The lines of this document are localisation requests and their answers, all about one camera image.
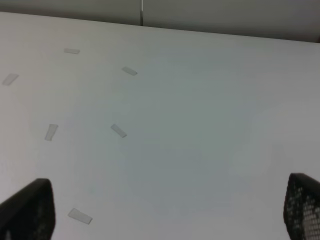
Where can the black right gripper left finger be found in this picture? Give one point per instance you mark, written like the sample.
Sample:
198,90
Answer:
29,214

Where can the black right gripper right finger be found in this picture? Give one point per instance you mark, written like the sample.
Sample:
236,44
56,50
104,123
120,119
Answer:
301,210

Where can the clear tape marker lower right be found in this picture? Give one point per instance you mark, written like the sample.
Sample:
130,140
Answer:
80,216

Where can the clear tape marker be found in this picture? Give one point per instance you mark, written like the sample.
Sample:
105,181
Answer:
10,79
129,71
52,128
71,51
118,130
80,216

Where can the clear tape marker centre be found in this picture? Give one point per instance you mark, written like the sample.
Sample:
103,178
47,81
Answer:
52,128

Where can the clear tape marker middle right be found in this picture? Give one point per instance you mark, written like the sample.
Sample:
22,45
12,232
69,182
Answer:
118,130

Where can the clear tape marker far left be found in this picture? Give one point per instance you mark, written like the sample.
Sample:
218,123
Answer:
10,79

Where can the clear tape marker upper middle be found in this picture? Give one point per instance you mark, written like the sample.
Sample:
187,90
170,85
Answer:
71,51

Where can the clear tape marker upper right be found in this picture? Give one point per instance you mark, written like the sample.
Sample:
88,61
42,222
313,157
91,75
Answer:
129,71

